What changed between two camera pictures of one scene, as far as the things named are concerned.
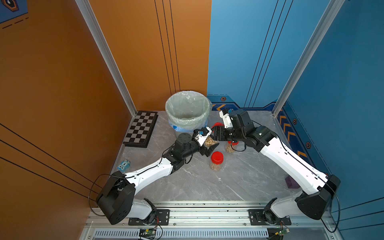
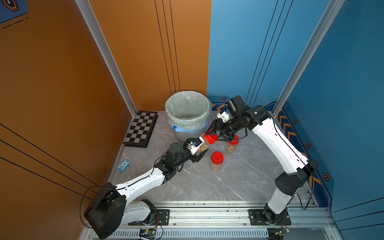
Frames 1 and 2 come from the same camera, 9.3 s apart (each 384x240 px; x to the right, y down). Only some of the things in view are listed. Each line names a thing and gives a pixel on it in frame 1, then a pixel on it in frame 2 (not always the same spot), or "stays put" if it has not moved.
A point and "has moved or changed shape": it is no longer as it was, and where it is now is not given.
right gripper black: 219,130 → 214,124
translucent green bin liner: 188,109 stays put
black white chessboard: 140,130 stays put
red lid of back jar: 233,143 stays put
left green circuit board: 148,233 stays put
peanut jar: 210,142 has moved or changed shape
